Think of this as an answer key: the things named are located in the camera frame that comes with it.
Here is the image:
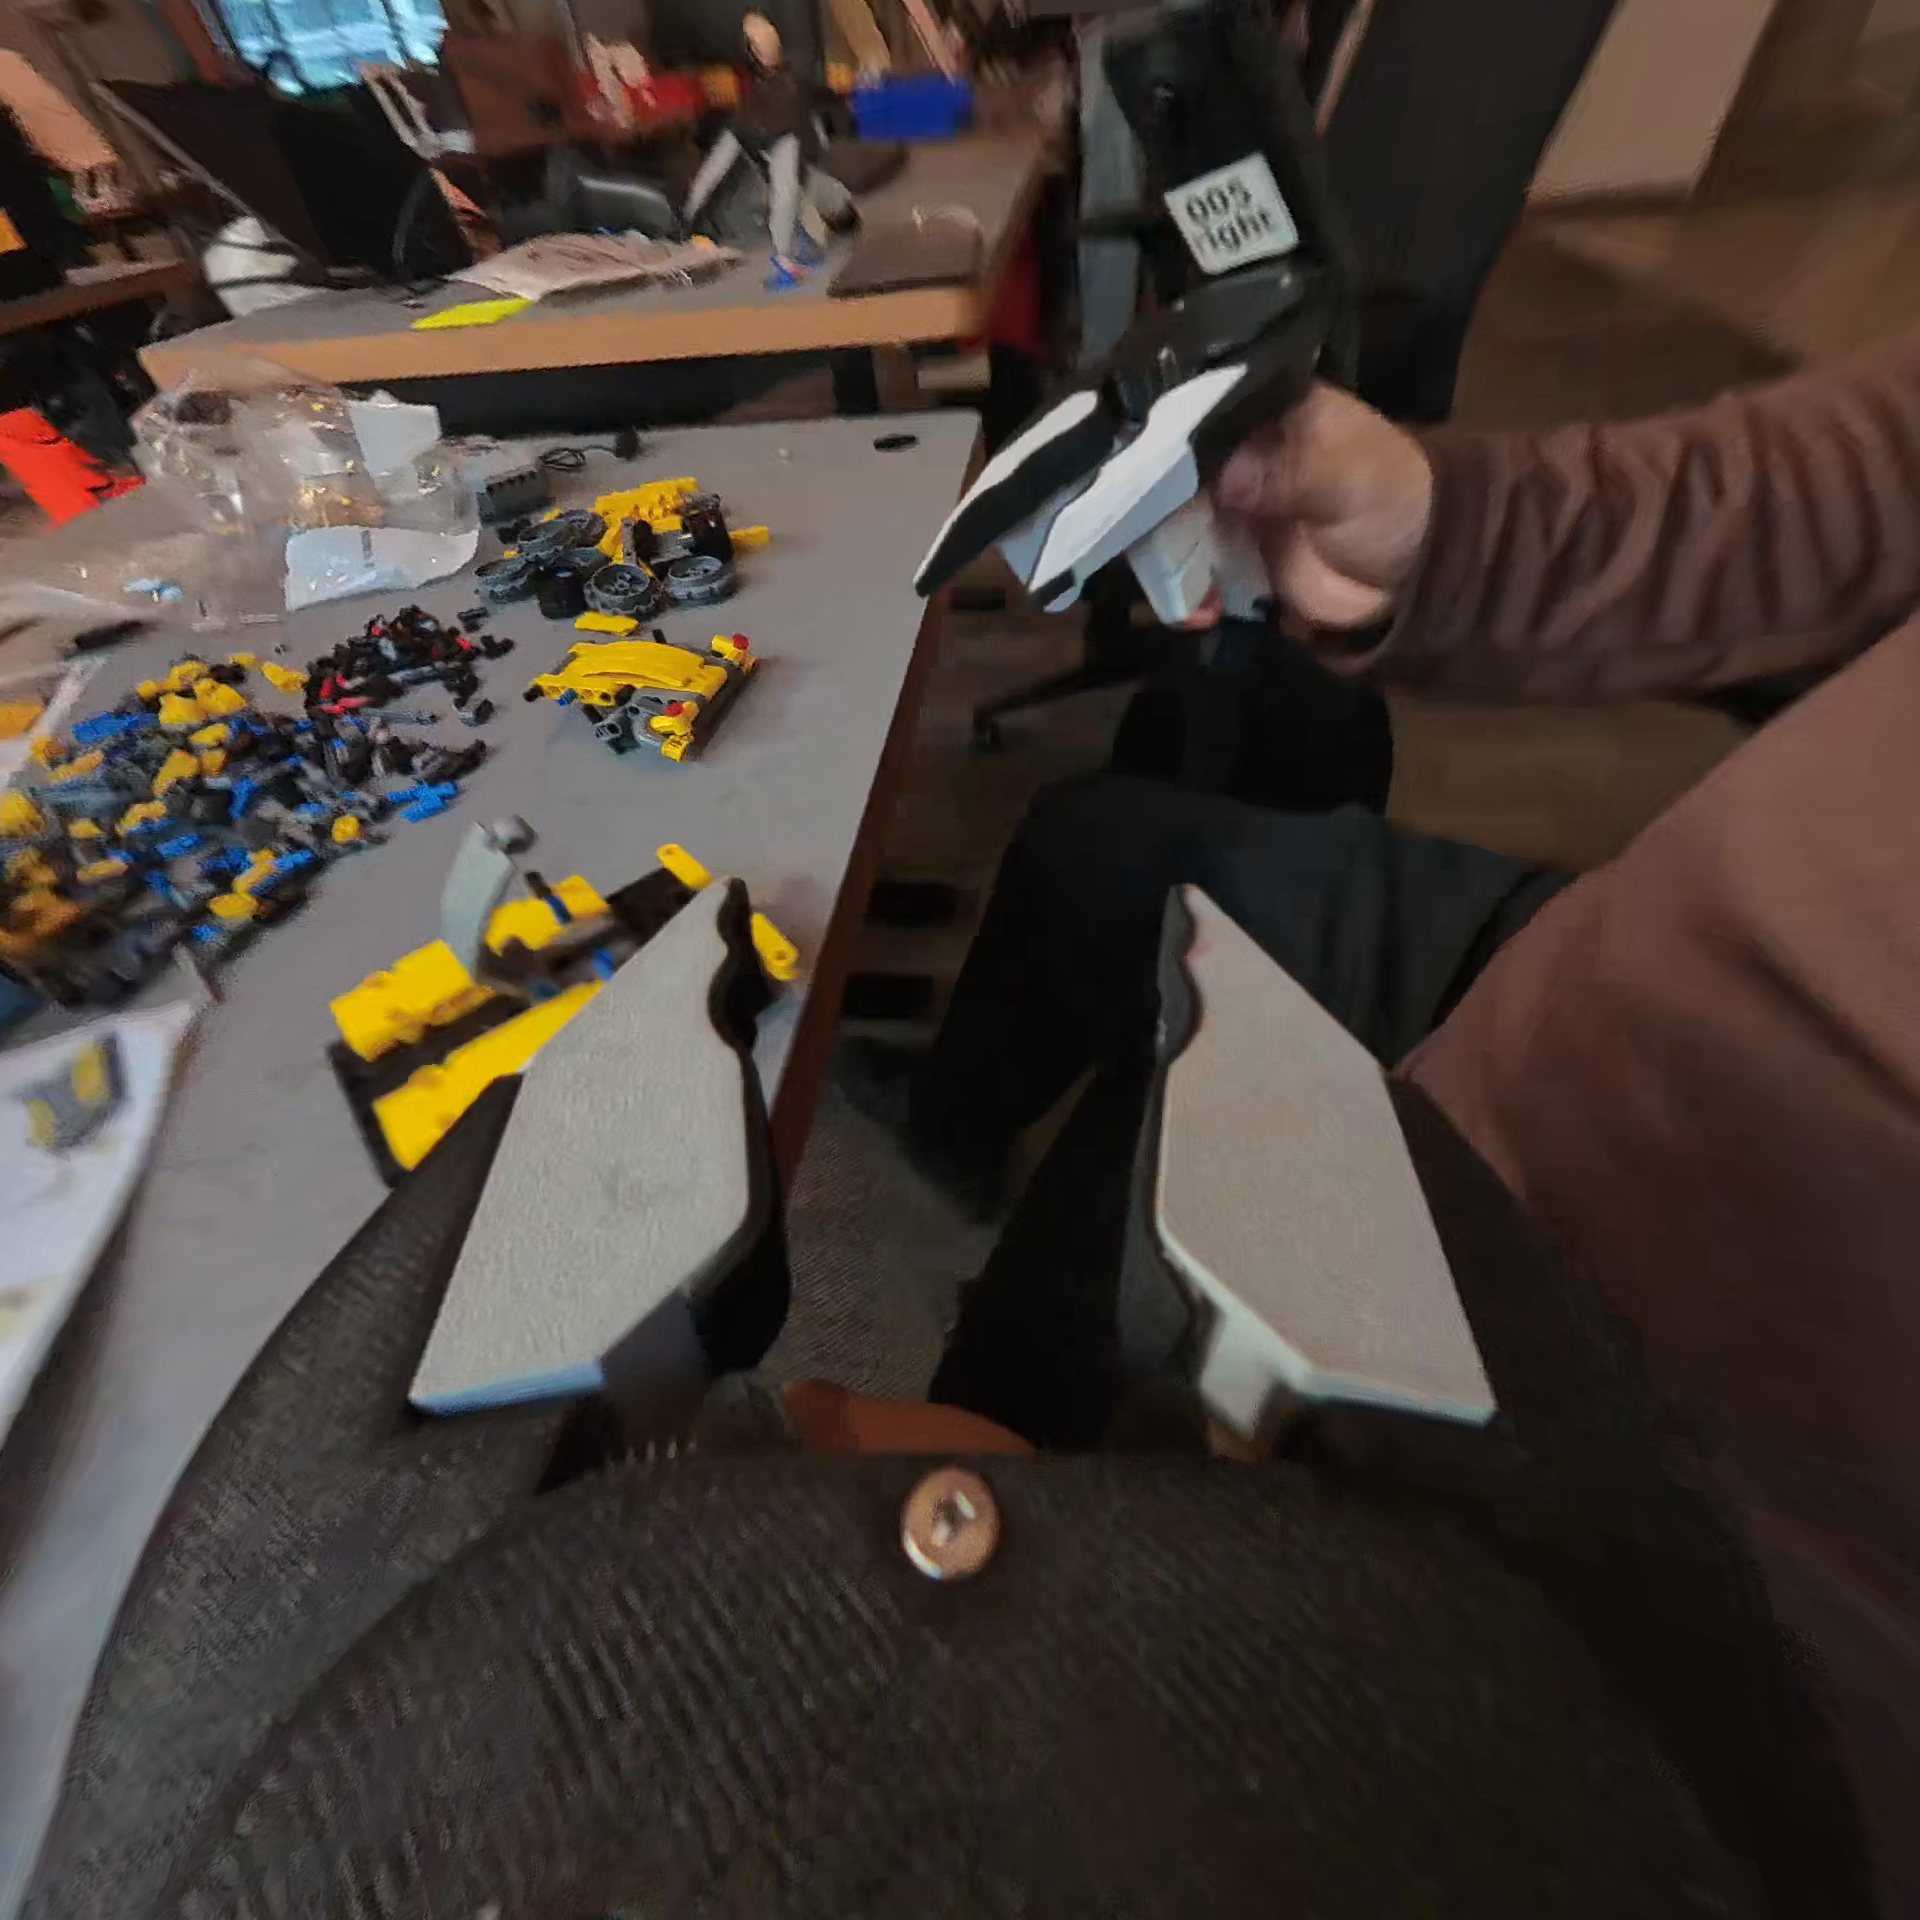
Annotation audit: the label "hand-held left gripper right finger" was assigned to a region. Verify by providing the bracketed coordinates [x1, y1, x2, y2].
[1142, 885, 1501, 1455]

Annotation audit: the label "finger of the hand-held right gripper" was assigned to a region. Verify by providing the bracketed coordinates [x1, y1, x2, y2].
[994, 361, 1250, 616]
[911, 387, 1123, 600]

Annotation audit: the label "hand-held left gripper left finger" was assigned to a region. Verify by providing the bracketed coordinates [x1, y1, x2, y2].
[405, 878, 796, 1419]

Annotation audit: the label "black and yellow brick assembly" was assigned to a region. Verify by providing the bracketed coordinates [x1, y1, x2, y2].
[327, 815, 804, 1187]

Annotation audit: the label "instruction booklet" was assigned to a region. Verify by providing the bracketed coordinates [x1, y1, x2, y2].
[0, 1000, 204, 1425]

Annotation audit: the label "person's right forearm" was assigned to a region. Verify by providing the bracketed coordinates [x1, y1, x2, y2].
[1358, 335, 1920, 707]

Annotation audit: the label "person's right hand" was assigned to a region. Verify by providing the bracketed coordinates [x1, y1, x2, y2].
[1207, 381, 1437, 648]

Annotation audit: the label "blue plastic bin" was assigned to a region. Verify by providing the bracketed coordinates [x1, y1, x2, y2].
[848, 67, 975, 143]

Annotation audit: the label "person's brown shirt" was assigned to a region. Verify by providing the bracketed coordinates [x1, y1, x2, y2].
[1395, 615, 1920, 1920]

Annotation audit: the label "yellow and grey brick module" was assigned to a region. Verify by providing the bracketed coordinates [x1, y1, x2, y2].
[525, 632, 758, 760]

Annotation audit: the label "loose printed papers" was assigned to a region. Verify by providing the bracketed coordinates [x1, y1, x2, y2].
[450, 229, 744, 301]

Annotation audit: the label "pile of loose brick pieces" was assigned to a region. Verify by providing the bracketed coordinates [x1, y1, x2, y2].
[0, 599, 519, 1007]

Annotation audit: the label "crumpled clear plastic bags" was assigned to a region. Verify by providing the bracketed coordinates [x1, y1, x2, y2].
[127, 381, 482, 616]

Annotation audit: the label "grey motor box with cable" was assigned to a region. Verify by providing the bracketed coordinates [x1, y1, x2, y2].
[478, 428, 646, 527]

